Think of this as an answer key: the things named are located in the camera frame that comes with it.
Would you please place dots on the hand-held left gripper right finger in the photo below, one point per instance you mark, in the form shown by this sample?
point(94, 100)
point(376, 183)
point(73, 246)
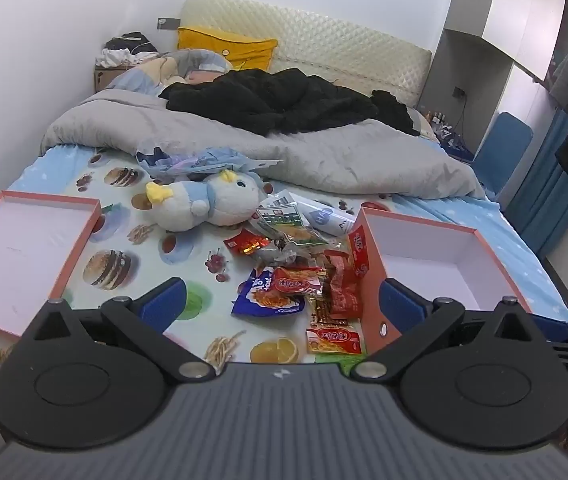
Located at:
point(399, 305)

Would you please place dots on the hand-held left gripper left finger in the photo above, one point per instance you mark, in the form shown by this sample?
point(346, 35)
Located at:
point(164, 301)

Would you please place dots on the orange gift box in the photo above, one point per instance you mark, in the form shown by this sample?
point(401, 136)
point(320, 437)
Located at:
point(429, 270)

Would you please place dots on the blue snack packet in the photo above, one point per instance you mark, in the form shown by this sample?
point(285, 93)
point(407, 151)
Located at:
point(254, 296)

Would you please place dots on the pile of mixed snacks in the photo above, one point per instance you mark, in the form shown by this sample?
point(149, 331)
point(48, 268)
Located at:
point(289, 247)

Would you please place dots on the food printed bed sheet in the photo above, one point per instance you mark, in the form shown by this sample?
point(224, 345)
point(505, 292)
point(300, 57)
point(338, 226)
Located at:
point(129, 260)

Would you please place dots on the white spray bottle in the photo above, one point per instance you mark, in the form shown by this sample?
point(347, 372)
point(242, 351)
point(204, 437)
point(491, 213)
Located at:
point(324, 217)

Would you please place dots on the blue white plush penguin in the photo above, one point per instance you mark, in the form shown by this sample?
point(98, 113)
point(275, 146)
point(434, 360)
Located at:
point(224, 200)

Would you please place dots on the blue printed plastic bag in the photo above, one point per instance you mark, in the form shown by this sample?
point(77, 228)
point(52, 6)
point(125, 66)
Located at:
point(199, 162)

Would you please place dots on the orange box lid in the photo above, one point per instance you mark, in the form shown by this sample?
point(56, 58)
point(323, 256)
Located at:
point(24, 255)

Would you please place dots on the grey blanket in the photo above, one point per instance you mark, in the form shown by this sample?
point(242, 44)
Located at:
point(314, 160)

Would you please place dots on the blue curtain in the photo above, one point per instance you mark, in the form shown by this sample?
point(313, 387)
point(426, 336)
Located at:
point(549, 185)

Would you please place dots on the cluttered bedside stand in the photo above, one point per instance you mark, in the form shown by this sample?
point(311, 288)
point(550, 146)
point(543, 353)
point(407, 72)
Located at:
point(451, 137)

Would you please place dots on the beige pillow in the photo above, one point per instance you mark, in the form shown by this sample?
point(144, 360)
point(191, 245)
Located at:
point(426, 127)

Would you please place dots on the blue covered chair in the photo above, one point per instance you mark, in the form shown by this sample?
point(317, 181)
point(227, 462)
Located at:
point(506, 145)

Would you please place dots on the black garment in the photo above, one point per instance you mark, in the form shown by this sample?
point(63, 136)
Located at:
point(394, 110)

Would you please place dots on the black jacket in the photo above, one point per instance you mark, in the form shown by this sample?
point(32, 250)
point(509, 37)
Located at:
point(264, 100)

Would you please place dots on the cardboard box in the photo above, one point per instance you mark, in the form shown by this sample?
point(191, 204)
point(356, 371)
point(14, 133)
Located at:
point(106, 77)

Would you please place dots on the cartoon printed pillow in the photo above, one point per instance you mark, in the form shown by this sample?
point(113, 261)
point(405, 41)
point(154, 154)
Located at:
point(184, 62)

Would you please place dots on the heap of clothes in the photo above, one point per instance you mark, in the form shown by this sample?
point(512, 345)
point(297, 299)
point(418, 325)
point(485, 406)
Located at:
point(124, 50)

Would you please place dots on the yellow pillow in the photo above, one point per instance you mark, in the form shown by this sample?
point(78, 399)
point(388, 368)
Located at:
point(224, 47)

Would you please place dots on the cream quilted headboard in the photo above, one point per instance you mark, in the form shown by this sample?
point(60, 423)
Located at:
point(344, 45)

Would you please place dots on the black wall socket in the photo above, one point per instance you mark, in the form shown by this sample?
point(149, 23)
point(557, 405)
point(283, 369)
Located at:
point(459, 92)

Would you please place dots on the grey wall socket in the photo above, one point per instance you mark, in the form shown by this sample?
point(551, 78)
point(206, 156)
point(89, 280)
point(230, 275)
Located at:
point(168, 23)

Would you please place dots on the white wall cabinet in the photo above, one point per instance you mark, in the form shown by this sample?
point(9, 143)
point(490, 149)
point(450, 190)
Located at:
point(514, 10)

